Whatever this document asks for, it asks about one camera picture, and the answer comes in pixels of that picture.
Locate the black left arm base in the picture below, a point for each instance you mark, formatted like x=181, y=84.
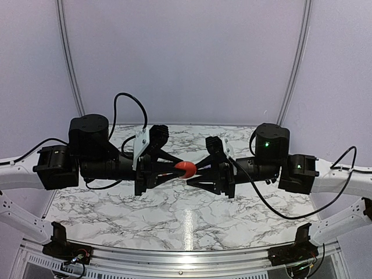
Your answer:
x=59, y=247

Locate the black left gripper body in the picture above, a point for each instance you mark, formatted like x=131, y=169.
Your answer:
x=144, y=174

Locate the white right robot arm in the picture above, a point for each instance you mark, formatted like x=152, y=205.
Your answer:
x=271, y=162

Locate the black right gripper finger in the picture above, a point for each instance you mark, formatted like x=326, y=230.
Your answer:
x=206, y=183
x=209, y=161

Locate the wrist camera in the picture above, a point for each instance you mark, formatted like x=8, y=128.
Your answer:
x=219, y=148
x=149, y=141

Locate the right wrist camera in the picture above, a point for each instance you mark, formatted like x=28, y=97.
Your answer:
x=219, y=148

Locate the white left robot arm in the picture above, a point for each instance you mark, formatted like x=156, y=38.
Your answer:
x=87, y=156

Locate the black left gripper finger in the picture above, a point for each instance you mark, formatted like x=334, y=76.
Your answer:
x=164, y=159
x=165, y=177

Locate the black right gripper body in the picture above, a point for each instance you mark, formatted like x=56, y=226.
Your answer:
x=228, y=183

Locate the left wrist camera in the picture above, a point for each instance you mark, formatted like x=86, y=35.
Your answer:
x=149, y=141

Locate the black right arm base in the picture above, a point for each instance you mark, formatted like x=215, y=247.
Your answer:
x=301, y=249

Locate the aluminium front rail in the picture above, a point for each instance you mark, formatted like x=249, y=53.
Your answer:
x=111, y=262

